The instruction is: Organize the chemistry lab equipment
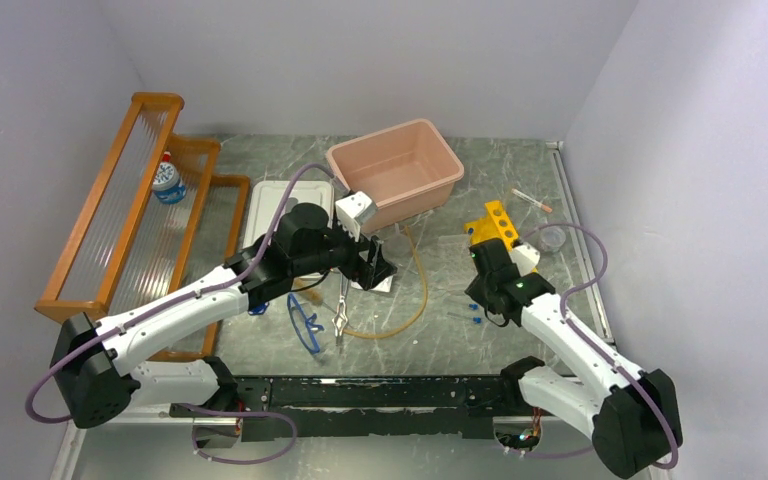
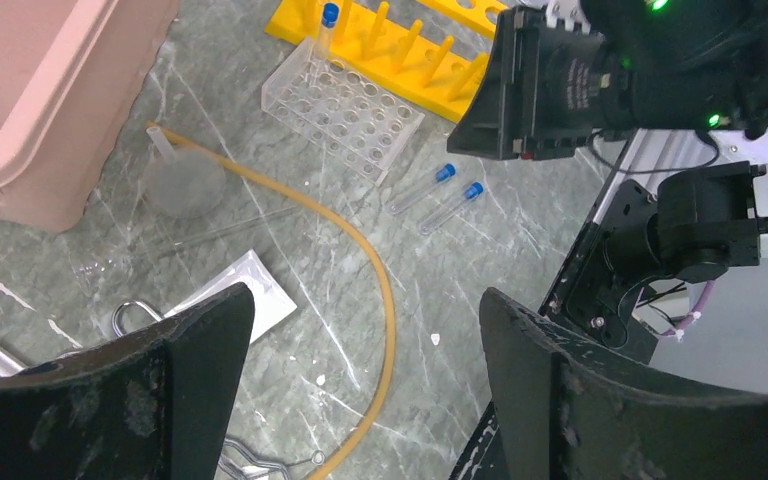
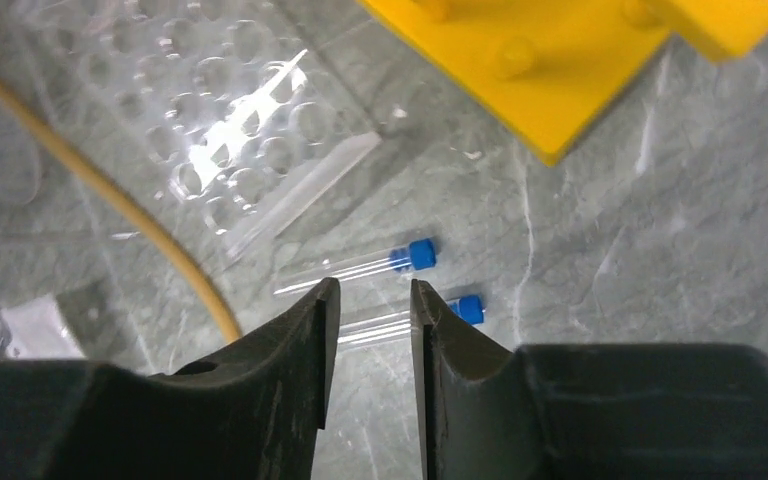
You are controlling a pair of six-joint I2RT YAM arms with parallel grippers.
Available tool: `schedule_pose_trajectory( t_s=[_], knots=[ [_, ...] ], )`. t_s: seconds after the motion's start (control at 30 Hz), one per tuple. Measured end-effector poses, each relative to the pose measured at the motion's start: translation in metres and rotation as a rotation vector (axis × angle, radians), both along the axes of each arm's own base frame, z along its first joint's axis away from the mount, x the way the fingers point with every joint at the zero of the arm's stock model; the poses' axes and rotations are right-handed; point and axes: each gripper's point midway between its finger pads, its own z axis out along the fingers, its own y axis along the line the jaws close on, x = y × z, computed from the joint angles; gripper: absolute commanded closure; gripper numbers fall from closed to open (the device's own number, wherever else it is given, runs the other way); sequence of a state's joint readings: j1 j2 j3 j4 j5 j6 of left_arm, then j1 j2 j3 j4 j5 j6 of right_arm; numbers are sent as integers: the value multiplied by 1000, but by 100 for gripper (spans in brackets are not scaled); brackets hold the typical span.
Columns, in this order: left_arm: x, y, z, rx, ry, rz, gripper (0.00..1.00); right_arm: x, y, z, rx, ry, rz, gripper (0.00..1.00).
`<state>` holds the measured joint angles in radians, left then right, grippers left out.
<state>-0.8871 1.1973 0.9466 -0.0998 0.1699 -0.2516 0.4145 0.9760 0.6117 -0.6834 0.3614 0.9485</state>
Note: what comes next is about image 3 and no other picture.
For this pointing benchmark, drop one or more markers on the clear acrylic tube rack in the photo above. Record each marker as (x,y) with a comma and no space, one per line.
(241,115)

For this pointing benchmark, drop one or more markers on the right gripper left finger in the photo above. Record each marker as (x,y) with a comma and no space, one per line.
(250,410)

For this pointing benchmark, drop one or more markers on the yellow rubber tubing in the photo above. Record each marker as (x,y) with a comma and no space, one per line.
(74,161)

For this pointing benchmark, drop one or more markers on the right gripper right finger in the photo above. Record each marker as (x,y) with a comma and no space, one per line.
(583,411)

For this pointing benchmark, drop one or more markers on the blue capped test tube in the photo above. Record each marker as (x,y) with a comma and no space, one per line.
(407,258)

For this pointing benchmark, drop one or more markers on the yellow test tube rack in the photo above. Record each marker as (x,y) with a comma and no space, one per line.
(547,69)

